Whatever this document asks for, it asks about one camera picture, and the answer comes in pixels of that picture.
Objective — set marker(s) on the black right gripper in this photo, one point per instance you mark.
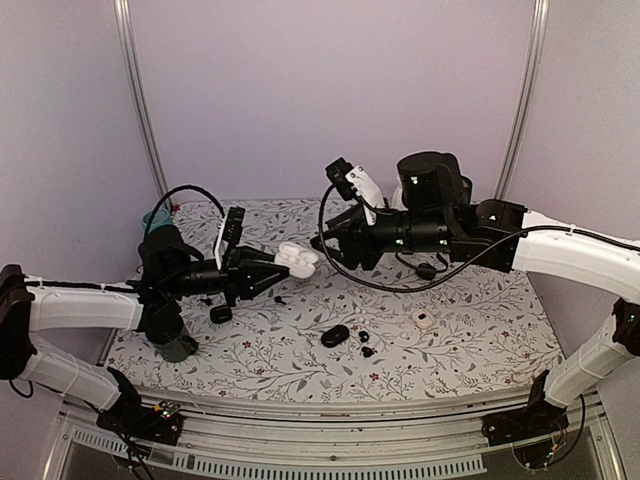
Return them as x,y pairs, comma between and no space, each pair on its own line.
352,231

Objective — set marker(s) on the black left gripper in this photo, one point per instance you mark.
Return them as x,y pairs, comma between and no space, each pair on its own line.
239,275

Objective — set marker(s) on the white earbud case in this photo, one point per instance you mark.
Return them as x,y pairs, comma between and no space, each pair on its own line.
300,261

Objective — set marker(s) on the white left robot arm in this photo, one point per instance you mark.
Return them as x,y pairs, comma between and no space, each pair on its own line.
172,270

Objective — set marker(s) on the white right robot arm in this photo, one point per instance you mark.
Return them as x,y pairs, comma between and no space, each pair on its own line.
432,211

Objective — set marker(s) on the black square earbud case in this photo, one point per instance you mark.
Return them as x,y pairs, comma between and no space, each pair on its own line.
220,315

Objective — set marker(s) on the black oval earbud case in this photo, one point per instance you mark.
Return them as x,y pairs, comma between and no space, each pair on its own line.
335,336

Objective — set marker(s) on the teal cup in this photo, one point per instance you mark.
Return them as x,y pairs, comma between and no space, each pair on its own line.
151,222

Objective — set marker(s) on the black mug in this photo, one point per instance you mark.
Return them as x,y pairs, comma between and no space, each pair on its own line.
177,349

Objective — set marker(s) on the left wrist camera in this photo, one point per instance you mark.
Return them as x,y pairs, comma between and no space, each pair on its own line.
230,232

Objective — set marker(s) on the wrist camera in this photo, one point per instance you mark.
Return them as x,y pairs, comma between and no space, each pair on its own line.
230,232
353,183

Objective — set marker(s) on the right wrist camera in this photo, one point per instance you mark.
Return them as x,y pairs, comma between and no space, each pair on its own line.
353,183

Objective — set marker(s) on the aluminium front rail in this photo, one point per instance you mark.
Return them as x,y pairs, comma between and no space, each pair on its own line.
420,439

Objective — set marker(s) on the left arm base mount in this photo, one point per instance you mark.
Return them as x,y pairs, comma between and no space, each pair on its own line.
161,423

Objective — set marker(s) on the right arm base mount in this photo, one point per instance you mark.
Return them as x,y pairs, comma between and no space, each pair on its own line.
538,417

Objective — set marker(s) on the left aluminium corner post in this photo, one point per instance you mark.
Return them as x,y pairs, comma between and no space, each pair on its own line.
124,25

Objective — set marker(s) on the aluminium corner post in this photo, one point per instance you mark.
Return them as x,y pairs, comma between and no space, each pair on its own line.
124,25
533,58

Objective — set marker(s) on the right aluminium corner post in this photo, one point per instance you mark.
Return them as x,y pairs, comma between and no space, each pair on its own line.
533,58

